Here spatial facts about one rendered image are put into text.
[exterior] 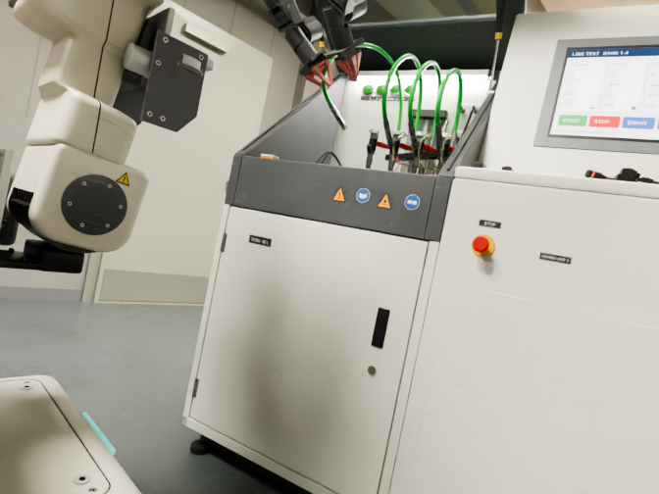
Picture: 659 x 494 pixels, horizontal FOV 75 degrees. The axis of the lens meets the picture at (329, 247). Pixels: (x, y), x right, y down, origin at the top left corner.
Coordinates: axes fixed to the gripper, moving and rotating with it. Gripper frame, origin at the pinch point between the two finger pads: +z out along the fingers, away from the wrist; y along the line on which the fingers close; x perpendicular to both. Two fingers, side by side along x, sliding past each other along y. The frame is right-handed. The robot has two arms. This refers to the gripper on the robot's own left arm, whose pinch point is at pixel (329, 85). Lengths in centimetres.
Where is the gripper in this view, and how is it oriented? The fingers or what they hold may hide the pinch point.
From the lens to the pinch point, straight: 147.0
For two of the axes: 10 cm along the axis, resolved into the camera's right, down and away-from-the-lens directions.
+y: -4.1, 1.2, 9.0
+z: 5.9, 7.9, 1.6
